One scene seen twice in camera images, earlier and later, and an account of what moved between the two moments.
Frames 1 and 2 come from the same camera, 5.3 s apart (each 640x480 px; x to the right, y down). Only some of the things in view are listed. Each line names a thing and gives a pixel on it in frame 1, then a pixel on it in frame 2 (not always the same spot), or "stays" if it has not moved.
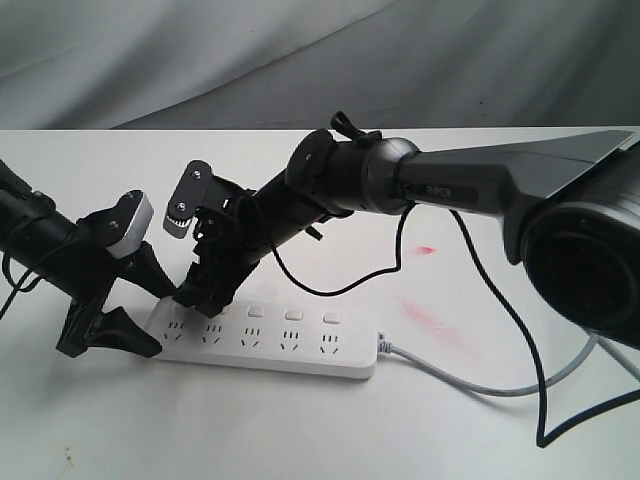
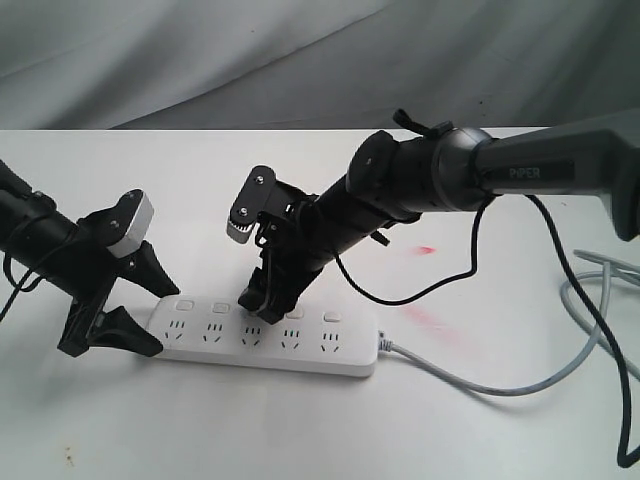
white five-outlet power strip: (293, 338) stays
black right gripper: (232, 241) -> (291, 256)
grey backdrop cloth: (293, 64) stays
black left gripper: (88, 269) stays
